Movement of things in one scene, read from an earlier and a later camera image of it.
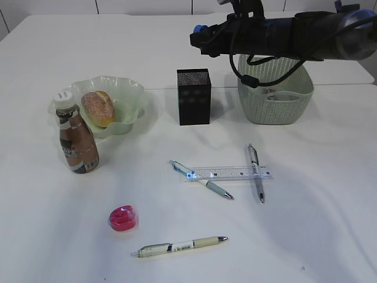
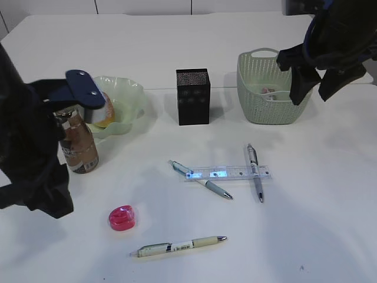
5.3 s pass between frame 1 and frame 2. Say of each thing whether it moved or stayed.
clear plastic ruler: stayed
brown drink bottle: stayed
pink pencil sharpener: stayed
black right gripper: moved
